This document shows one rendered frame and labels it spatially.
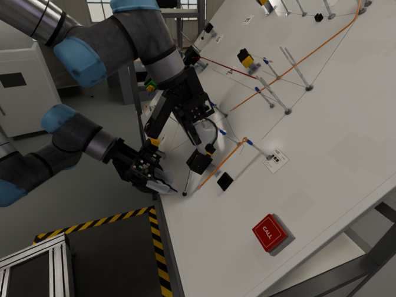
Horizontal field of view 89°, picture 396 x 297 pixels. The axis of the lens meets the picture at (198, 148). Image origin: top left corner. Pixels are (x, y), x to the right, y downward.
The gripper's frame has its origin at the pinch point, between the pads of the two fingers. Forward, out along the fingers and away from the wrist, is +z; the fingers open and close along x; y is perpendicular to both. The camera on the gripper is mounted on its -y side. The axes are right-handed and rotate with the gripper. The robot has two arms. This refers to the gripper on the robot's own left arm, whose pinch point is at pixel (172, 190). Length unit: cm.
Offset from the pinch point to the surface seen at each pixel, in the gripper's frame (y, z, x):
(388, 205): 31, 50, 16
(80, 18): -380, -300, 422
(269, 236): 24.9, 13.3, -8.1
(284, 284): 6.9, 40.2, -9.9
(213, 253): 8.0, 13.5, -11.7
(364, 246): 18, 63, 10
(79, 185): -179, -37, 27
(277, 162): 25.2, 12.7, 8.8
